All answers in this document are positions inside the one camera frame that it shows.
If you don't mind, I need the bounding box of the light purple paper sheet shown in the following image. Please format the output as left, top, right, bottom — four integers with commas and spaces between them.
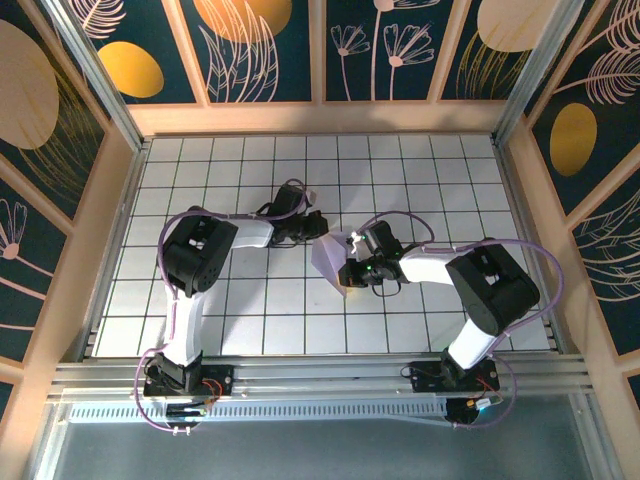
310, 228, 360, 300

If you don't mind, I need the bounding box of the aluminium table side rail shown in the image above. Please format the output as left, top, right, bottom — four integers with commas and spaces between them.
79, 139, 151, 361
494, 137, 571, 351

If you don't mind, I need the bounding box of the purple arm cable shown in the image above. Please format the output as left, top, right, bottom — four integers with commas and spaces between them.
358, 212, 566, 431
133, 180, 321, 436

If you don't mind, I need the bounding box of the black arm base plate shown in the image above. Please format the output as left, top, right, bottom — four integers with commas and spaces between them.
407, 359, 501, 394
142, 363, 236, 400

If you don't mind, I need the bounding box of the black controller module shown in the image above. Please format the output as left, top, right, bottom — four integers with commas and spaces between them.
164, 402, 209, 432
446, 396, 505, 427

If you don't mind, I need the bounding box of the aluminium mounting rail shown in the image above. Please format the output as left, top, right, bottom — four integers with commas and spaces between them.
47, 352, 594, 404

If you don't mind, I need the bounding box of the white slotted cable duct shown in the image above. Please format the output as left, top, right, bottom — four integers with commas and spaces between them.
67, 401, 451, 425

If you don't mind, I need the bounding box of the aluminium corner post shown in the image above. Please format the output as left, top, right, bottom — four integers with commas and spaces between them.
492, 0, 589, 147
42, 0, 151, 151

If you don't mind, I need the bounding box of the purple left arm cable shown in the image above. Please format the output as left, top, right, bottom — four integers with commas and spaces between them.
133, 180, 321, 436

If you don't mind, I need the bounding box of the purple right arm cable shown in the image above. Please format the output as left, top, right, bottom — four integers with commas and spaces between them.
358, 212, 566, 431

